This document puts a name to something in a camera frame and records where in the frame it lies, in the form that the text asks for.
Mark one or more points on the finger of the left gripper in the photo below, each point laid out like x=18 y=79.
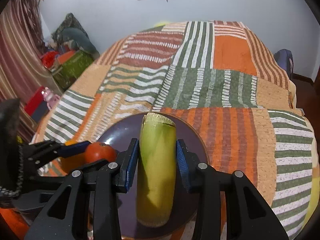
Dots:
x=44 y=152

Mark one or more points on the patchwork striped bedspread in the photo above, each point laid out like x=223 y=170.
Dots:
x=222 y=80

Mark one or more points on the corn cob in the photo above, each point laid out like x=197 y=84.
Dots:
x=156 y=175

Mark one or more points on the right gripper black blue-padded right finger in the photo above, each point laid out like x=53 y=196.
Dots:
x=248 y=214

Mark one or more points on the red box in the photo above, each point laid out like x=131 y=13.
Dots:
x=37 y=107

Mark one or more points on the striped red curtain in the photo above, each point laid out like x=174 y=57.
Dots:
x=22 y=71

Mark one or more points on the green storage box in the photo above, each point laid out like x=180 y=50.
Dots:
x=68 y=67

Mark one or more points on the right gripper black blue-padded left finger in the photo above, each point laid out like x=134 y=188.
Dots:
x=65 y=215

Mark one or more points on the red tomato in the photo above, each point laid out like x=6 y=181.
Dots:
x=97 y=151

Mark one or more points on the grey plush dolphin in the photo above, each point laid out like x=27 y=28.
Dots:
x=77 y=40

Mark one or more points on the purple round plate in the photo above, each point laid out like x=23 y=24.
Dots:
x=180 y=224

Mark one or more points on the pink toy figure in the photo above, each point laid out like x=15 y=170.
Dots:
x=50 y=98

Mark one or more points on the large orange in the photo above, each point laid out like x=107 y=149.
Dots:
x=70 y=162

